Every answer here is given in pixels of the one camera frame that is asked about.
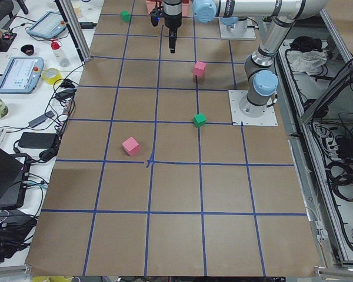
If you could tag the pink plastic bin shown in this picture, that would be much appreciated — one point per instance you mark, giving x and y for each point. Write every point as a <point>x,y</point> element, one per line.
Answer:
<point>150,5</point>

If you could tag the pink cube near centre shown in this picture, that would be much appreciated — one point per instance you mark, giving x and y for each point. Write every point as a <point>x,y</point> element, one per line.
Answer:
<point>199,69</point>

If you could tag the pink cube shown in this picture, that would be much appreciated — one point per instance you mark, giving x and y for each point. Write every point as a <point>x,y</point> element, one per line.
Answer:
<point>131,146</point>
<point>199,69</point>

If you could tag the green cube far corner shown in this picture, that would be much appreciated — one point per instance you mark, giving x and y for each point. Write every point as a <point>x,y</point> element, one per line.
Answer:
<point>125,16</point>

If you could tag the green cube centre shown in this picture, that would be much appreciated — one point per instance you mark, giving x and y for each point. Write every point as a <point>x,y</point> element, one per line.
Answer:
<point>199,120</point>

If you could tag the red cap squeeze bottle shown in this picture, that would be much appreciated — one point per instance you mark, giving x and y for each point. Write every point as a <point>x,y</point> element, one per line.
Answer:
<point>59,54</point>

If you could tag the pink cube front left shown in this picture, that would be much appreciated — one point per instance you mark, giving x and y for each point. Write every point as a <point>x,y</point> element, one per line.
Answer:
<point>131,146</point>

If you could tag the far teach pendant tablet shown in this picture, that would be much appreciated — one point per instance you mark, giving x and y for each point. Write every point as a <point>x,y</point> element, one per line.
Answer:
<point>49,26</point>

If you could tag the teach pendant tablet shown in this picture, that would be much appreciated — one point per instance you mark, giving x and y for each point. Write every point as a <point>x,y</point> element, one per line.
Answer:
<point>49,26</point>
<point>21,75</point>

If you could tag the yellow tape roll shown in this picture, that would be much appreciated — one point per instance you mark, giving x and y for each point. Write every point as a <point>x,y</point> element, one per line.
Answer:
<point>51,76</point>

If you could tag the white crumpled cloth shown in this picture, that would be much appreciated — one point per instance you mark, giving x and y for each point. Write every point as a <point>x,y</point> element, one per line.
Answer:
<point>309,62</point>

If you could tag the black small bowl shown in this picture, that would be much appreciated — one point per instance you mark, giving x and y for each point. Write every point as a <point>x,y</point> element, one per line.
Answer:
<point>27,49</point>

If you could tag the near teach pendant tablet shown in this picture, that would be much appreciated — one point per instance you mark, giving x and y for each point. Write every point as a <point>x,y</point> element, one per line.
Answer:
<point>21,75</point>

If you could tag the black power brick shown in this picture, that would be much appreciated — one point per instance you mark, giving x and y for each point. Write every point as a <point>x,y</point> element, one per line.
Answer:
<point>31,140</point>

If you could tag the black laptop computer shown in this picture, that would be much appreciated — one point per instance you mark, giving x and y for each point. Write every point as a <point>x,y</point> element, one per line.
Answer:
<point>14,172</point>

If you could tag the aluminium frame post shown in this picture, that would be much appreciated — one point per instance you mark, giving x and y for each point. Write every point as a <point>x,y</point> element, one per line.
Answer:
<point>67,12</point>

